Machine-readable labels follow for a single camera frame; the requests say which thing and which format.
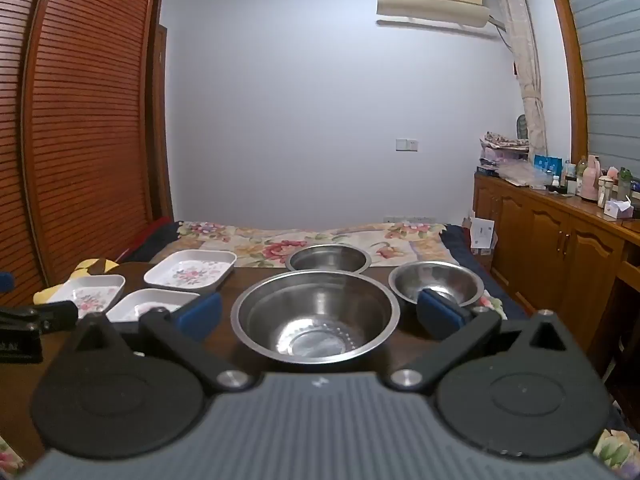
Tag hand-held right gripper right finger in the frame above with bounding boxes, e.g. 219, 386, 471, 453
384, 289, 571, 395

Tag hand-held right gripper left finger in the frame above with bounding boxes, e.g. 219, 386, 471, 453
74, 292, 255, 395

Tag small steel bowl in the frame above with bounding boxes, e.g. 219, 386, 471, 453
388, 261, 485, 308

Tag small square floral plate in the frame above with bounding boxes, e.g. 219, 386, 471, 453
106, 288, 201, 323
44, 275, 126, 317

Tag large rectangular floral plate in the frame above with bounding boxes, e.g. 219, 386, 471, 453
143, 250, 238, 293

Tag large steel bowl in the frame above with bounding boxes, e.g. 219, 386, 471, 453
230, 270, 401, 365

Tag medium steel bowl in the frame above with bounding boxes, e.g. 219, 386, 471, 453
286, 244, 372, 275

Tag yellow cloth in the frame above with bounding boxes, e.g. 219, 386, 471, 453
32, 257, 121, 306

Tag white paper bag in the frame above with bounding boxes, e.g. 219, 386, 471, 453
470, 217, 499, 254

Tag dark cloth with red edge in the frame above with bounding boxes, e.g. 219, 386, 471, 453
119, 216, 175, 264

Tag floral blanket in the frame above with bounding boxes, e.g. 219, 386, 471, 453
167, 219, 531, 322

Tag wooden cabinet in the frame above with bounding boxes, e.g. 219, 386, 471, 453
472, 172, 640, 361

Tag clear plastic bag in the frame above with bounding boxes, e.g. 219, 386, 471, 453
500, 162, 552, 190

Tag wooden louvered wardrobe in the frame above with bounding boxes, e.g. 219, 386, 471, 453
0, 0, 166, 295

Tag folded patterned fabric pile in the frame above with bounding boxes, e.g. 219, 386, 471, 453
480, 131, 531, 153

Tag blue box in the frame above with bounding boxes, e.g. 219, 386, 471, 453
532, 154, 564, 174

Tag wooden door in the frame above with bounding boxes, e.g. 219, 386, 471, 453
152, 24, 175, 222

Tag pink thermos bottle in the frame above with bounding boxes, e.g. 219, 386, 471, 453
580, 155, 602, 204

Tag white tissue box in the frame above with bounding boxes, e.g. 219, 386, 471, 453
603, 199, 635, 220

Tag beige patterned curtain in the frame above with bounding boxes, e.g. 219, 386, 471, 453
490, 0, 549, 167

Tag grey window blinds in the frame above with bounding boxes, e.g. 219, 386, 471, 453
562, 0, 640, 196

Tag wooden window frame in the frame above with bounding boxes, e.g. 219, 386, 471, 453
544, 0, 590, 163

